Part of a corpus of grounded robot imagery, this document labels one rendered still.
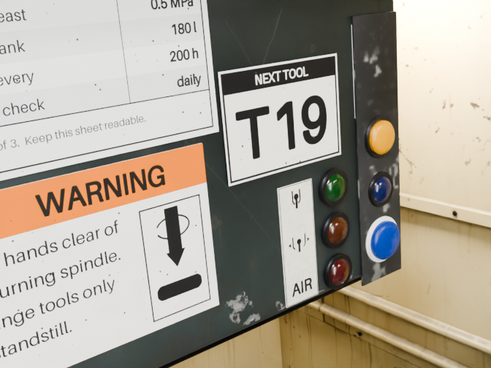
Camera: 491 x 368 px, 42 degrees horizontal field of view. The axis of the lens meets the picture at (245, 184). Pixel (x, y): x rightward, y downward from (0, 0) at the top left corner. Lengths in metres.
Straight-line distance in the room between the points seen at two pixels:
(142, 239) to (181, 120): 0.07
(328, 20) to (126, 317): 0.23
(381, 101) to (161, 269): 0.20
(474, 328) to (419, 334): 0.16
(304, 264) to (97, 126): 0.18
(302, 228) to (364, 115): 0.09
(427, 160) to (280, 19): 0.99
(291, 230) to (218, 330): 0.08
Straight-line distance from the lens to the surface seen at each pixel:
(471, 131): 1.30
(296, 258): 0.45
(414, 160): 1.40
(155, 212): 0.37
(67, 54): 0.34
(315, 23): 0.44
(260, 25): 0.41
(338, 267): 0.47
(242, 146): 0.40
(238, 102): 0.39
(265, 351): 1.95
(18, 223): 0.34
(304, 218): 0.44
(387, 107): 0.49
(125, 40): 0.35
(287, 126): 0.42
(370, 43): 0.47
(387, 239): 0.50
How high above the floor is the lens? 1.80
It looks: 16 degrees down
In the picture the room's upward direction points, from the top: 5 degrees counter-clockwise
